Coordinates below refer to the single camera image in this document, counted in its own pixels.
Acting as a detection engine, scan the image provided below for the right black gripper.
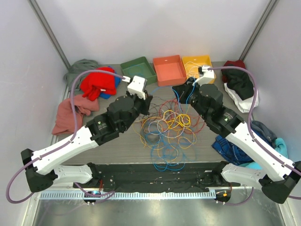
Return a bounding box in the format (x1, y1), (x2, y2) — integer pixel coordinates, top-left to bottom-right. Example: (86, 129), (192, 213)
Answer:
(173, 78), (209, 120)

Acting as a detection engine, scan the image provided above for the short blue cable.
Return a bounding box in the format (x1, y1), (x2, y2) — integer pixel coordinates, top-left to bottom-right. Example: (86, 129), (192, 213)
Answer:
(127, 65), (148, 77)

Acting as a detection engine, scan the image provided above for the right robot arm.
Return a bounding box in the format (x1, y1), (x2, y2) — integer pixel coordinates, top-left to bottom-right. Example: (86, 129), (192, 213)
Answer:
(172, 81), (301, 204)

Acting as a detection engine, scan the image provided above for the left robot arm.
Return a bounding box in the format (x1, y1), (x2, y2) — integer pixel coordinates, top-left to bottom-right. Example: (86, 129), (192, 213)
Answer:
(21, 93), (153, 193)

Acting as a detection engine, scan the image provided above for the orange plastic bin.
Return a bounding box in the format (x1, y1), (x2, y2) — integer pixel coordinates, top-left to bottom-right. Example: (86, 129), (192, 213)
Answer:
(153, 55), (187, 87)

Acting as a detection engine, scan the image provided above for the yellow plastic bin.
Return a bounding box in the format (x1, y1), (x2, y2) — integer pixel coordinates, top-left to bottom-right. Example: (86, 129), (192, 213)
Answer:
(182, 55), (212, 82)

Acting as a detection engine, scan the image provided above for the green plastic bin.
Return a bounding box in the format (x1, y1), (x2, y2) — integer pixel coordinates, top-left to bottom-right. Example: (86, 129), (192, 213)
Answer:
(120, 56), (157, 85)

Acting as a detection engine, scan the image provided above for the black cloth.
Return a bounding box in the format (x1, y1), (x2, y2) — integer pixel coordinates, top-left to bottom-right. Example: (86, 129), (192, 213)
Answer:
(222, 69), (254, 100)

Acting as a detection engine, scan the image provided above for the pink cloth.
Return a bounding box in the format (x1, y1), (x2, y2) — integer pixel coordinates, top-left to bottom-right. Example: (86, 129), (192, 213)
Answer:
(52, 95), (99, 136)

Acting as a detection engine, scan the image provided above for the dark red cloth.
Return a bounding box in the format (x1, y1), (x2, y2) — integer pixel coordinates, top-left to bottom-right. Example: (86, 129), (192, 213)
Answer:
(223, 60), (246, 70)

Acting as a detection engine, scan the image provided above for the white cloth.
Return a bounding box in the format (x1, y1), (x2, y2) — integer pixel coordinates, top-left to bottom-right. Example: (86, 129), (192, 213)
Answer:
(224, 83), (253, 113)

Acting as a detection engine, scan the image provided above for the blue plaid shirt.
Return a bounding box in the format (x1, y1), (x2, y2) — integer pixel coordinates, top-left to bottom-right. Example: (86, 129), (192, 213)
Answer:
(212, 135), (253, 165)

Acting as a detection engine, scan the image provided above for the grey blue cloth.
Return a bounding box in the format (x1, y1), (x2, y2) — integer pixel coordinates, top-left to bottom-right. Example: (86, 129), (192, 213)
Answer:
(251, 121), (277, 148)

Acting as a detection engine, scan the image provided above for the cyan cloth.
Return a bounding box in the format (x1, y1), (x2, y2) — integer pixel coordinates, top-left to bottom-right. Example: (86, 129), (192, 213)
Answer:
(240, 138), (288, 170)

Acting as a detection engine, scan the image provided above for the red cable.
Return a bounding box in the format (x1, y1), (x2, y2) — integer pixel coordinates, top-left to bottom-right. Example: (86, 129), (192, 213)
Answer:
(159, 98), (209, 135)

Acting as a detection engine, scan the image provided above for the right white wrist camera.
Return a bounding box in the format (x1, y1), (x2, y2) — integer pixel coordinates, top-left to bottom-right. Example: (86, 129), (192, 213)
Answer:
(194, 65), (216, 86)

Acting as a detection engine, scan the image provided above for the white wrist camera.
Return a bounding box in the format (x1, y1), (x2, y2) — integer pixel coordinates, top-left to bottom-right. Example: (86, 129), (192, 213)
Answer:
(127, 76), (147, 100)
(194, 65), (216, 86)

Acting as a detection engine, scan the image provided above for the yellow cable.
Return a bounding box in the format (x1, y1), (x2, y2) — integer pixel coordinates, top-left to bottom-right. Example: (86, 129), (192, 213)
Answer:
(163, 109), (193, 132)

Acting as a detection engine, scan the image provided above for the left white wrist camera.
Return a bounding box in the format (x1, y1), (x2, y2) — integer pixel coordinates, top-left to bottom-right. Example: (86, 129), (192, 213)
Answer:
(127, 76), (147, 100)

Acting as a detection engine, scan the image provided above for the white looped cable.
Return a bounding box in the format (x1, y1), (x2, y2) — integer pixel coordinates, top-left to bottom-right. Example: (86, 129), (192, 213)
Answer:
(148, 109), (182, 135)

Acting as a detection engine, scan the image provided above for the slotted cable duct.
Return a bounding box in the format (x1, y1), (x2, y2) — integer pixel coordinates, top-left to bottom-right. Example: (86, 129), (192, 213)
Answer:
(40, 190), (216, 200)

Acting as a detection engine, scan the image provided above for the right aluminium frame post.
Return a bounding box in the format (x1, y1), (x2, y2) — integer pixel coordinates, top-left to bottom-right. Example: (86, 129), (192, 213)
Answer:
(239, 0), (279, 61)

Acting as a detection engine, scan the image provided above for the aluminium frame post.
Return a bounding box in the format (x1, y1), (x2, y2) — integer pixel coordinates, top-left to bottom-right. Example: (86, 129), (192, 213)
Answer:
(28, 0), (71, 69)
(239, 0), (279, 61)

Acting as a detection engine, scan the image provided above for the left aluminium frame post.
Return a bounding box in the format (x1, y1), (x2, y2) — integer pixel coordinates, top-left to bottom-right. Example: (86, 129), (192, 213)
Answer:
(28, 0), (71, 69)

